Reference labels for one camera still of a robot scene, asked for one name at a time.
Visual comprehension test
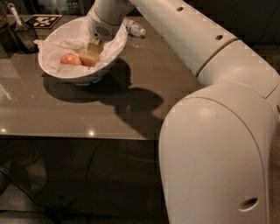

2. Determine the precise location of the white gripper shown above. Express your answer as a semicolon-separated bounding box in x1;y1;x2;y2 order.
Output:
86;8;122;60

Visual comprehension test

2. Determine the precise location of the red yellow apple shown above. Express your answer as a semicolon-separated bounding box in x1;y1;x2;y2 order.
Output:
60;53;81;66
79;50;100;67

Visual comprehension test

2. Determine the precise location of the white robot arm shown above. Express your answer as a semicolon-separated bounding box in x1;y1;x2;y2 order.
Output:
89;0;280;224

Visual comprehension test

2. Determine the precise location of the white bowl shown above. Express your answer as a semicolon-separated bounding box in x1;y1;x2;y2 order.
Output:
38;16;129;87

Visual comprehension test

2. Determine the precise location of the white paper in bowl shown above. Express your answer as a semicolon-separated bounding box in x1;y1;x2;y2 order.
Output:
33;17;128;79

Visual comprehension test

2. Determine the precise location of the clear plastic water bottle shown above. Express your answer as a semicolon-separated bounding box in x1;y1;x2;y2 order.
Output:
122;18;146;37

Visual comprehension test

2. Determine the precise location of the black white marker tag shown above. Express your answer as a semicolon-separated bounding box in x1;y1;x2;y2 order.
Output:
26;14;62;29

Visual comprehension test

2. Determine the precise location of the black scoop with handle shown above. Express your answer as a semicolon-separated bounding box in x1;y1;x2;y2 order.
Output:
7;3;38;53

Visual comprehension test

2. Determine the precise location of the black cable on floor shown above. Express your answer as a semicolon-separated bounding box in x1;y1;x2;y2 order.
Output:
0;169;60;224

